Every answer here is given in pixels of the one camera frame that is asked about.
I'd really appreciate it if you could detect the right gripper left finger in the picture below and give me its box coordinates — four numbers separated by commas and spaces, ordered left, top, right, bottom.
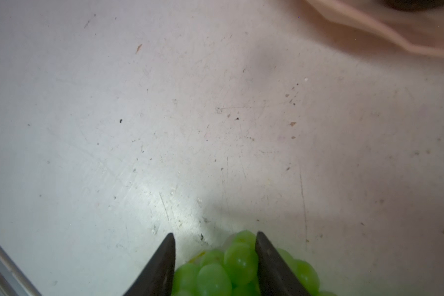
124, 233, 176, 296

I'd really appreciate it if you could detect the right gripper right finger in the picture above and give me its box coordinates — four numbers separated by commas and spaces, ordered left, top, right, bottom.
255, 231, 311, 296

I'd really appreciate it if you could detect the green fake grape bunch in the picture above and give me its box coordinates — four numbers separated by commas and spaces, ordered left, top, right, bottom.
169, 230, 339, 296

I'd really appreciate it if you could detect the pink faceted fruit bowl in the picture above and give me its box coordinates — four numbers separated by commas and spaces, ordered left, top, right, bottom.
308, 1, 444, 58

